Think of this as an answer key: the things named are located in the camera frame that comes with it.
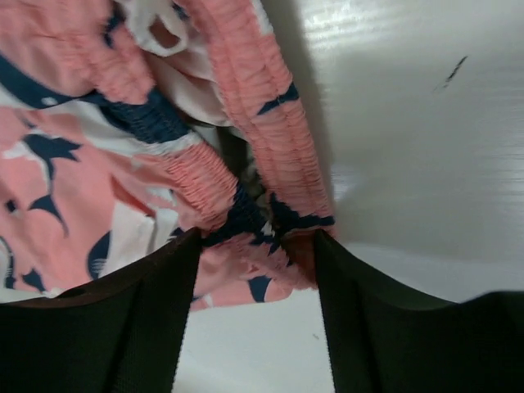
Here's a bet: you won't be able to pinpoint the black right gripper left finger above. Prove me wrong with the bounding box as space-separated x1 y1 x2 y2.
1 229 201 392

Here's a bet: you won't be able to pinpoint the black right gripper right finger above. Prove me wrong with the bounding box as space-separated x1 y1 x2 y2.
314 230 523 392

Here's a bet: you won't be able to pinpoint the pink shark print shorts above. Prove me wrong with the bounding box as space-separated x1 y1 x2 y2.
1 1 335 310

